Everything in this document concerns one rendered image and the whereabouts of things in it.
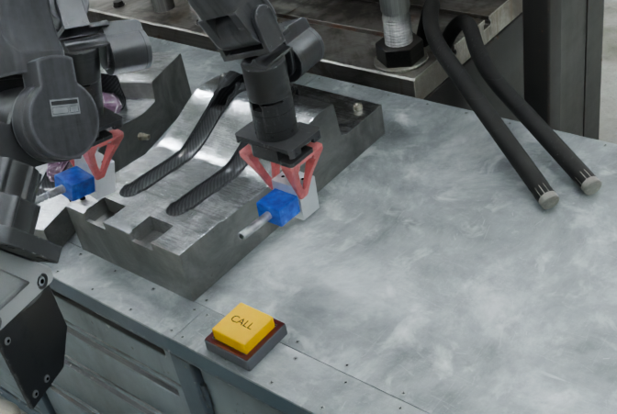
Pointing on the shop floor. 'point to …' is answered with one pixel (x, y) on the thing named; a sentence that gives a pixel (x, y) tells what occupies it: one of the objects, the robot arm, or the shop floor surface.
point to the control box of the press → (542, 31)
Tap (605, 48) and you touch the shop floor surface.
